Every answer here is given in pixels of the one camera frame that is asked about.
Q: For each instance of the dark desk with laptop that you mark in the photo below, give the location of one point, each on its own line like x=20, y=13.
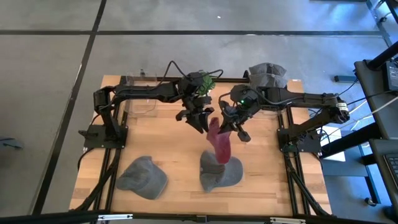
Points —
x=377, y=174

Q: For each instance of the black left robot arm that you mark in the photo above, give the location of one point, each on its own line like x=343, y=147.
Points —
x=143, y=91

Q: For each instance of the black laptop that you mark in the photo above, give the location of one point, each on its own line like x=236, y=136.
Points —
x=392, y=168

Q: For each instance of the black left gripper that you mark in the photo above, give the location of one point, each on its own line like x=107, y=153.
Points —
x=197, y=104

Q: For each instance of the maroon cap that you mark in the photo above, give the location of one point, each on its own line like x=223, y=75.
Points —
x=221, y=147

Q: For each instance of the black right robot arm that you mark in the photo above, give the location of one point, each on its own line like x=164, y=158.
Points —
x=298, y=99

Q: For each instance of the grey metal cart frame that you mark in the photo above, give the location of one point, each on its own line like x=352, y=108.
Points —
x=377, y=21

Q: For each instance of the black aluminium table frame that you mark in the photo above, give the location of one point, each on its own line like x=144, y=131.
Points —
x=149, y=79

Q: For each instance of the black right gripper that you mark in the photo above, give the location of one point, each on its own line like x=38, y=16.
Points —
x=234, y=115

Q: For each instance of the dark box device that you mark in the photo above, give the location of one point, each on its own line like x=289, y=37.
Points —
x=393, y=76

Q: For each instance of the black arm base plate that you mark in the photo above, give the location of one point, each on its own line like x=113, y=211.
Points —
x=308, y=144
x=93, y=141

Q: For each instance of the black desk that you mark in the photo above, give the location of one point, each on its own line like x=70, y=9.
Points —
x=376, y=102

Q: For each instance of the green potted plant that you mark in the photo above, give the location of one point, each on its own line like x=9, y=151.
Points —
x=207, y=84

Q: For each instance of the black clamp knob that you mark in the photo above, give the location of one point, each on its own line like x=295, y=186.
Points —
x=246, y=74

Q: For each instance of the black floor stand foot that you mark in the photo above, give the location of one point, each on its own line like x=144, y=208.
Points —
x=343, y=79

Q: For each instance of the silver metal bracket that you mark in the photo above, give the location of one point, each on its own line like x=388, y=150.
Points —
x=115, y=217
x=287, y=220

